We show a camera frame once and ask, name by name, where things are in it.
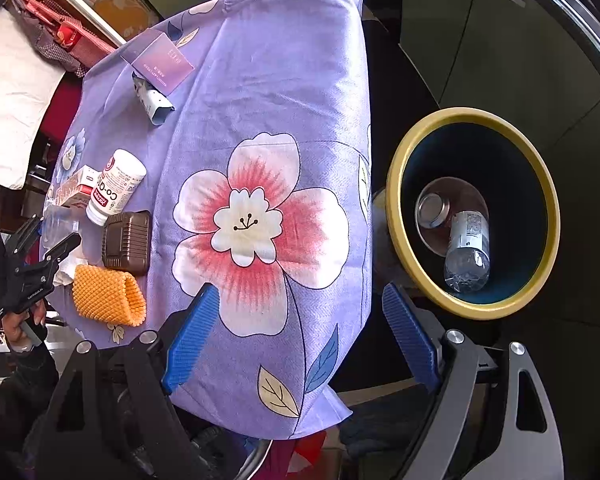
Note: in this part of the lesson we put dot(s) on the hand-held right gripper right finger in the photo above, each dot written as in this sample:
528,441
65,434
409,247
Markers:
410,340

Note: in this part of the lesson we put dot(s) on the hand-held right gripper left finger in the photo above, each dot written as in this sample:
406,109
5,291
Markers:
192,340

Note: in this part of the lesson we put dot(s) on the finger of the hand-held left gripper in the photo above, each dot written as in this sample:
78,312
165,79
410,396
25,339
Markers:
25,235
60,250

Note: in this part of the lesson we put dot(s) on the clear plastic container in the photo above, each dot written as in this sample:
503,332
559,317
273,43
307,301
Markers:
60,220

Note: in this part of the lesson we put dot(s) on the orange foam net sleeve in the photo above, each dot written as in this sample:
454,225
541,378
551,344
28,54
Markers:
105,292

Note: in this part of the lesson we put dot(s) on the red and white small box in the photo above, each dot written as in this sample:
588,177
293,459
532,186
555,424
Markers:
77,185

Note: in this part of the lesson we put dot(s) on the brown plastic tray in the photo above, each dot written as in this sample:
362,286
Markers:
127,242

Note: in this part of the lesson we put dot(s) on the white supplement bottle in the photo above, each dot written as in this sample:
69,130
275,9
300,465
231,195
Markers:
117,180

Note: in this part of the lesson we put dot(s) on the yellow-rimmed dark bin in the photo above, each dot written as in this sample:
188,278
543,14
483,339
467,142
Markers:
520,170

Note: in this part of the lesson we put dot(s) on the person's left forearm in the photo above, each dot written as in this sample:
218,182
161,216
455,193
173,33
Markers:
15,410

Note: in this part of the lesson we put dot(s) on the person's left hand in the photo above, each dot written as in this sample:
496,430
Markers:
15,332

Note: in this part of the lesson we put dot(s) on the dark cloth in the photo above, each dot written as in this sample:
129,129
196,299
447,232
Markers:
380,427

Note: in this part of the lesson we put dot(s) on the clear plastic water bottle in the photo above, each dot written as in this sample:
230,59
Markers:
467,245

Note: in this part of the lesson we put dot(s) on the white hanging cloth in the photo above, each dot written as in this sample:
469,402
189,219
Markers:
15,100

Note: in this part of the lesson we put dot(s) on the red cloth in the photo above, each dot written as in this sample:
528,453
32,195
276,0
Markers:
295,452

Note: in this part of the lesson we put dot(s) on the red checked bag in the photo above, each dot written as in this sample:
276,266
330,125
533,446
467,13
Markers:
60,30

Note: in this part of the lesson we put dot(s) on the purple flat card box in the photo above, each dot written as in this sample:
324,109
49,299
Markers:
162,62

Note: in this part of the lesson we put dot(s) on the purple floral tablecloth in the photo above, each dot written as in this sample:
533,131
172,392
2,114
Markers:
280,85

